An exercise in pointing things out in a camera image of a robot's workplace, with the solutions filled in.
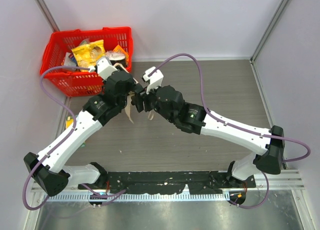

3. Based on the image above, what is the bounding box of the beige and black umbrella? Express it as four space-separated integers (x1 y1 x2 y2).
124 91 155 124

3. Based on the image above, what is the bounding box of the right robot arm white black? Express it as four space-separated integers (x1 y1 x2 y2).
131 85 285 187

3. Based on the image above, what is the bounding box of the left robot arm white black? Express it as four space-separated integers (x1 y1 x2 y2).
23 70 143 197

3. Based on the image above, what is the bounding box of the black cd spindle case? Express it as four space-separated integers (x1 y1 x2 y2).
105 51 127 68

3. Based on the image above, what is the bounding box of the orange snack packet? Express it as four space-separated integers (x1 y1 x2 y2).
112 44 129 66

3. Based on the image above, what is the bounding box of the yellow chips bag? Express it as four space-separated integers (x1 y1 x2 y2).
71 39 106 68

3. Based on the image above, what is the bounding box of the red plastic shopping basket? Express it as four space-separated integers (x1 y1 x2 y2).
39 26 134 97

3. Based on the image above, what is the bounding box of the grey small box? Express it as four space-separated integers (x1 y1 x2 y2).
61 52 77 72

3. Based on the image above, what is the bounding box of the orange juice carton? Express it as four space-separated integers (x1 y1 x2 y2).
65 115 77 129

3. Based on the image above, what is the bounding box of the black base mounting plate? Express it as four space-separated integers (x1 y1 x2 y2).
87 171 256 195

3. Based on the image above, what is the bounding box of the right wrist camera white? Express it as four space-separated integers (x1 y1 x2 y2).
141 66 164 95

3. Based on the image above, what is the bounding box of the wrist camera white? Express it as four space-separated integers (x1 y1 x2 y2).
141 66 164 95
88 56 117 80

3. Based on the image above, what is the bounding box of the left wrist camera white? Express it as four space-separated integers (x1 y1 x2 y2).
88 56 117 80

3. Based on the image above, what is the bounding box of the white slotted cable duct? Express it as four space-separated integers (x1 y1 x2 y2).
47 191 230 203

